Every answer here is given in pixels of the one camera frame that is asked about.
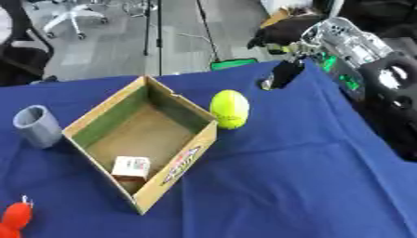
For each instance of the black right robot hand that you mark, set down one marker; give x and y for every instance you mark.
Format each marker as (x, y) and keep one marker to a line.
(282, 31)

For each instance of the silver and black right robot arm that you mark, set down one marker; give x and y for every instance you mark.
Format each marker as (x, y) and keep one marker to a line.
(374, 71)

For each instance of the tan cardboard box green inside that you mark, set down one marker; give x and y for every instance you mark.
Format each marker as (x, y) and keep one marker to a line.
(142, 141)

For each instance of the small white printed box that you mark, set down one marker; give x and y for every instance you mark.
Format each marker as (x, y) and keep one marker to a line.
(131, 168)

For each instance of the green bag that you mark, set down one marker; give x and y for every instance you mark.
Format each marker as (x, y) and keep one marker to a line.
(233, 63)

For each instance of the yellow-green ball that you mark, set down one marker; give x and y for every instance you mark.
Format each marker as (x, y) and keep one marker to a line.
(230, 109)

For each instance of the black tripod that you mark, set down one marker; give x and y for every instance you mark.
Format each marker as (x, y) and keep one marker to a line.
(155, 28)

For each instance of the white office chair base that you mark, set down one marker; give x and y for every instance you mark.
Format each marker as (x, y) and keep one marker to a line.
(73, 17)

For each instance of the black office chair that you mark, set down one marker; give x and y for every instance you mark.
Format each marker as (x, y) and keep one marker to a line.
(21, 46)

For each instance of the grey cylindrical cup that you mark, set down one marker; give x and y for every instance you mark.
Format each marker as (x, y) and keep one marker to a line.
(37, 126)

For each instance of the red toy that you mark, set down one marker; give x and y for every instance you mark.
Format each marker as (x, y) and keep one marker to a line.
(14, 218)

